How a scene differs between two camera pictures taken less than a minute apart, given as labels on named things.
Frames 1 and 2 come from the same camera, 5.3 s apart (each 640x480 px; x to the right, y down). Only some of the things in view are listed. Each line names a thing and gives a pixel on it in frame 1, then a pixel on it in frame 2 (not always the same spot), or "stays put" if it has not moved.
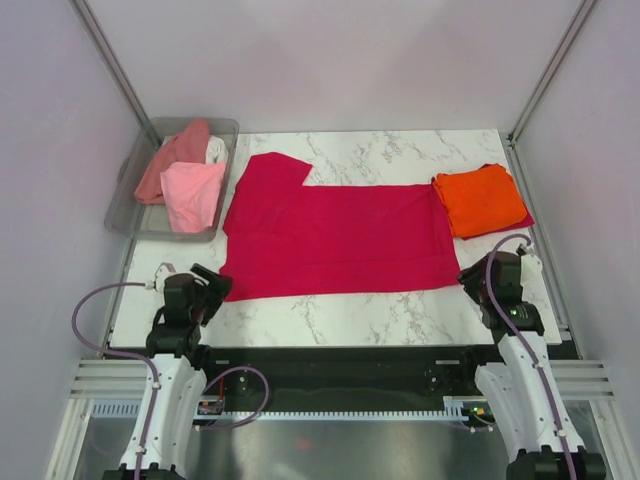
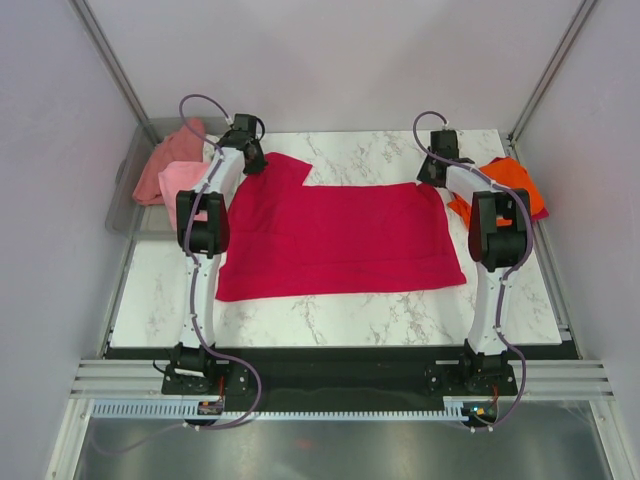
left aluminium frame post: [95, 32] stays put
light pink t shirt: [191, 191] stays put
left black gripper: [216, 290] to [260, 167]
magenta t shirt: [284, 239] stays put
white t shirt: [216, 151] stays put
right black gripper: [468, 278] to [423, 174]
